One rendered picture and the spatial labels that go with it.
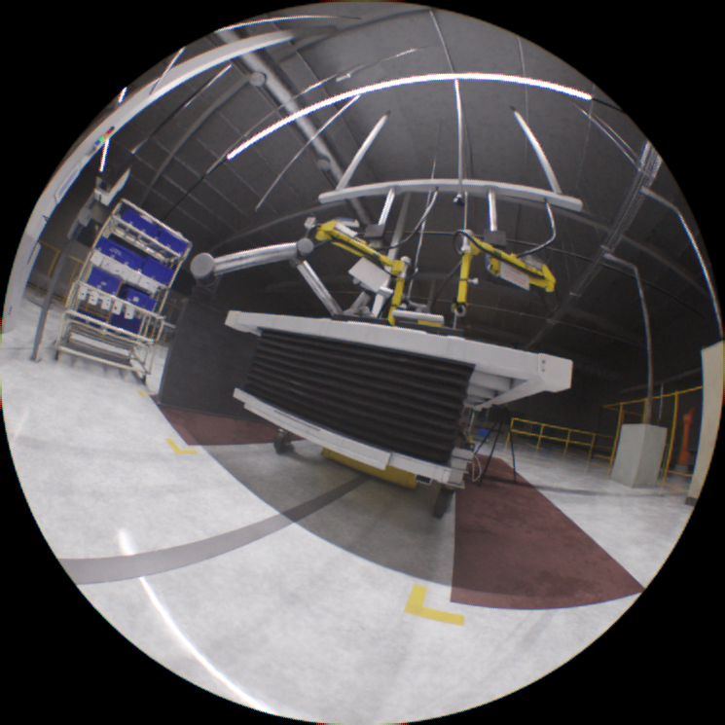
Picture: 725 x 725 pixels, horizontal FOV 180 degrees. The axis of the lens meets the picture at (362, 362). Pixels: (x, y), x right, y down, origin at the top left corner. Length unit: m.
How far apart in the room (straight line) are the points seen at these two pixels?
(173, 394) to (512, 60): 10.61
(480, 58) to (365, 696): 10.18
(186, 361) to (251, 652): 1.92
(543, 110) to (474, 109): 2.45
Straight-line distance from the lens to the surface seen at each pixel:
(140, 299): 2.72
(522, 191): 3.30
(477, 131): 10.32
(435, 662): 0.72
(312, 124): 8.69
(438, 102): 10.06
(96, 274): 2.70
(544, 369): 0.81
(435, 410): 0.78
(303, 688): 0.61
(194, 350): 2.09
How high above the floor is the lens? 0.59
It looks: 7 degrees up
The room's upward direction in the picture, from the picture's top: 15 degrees clockwise
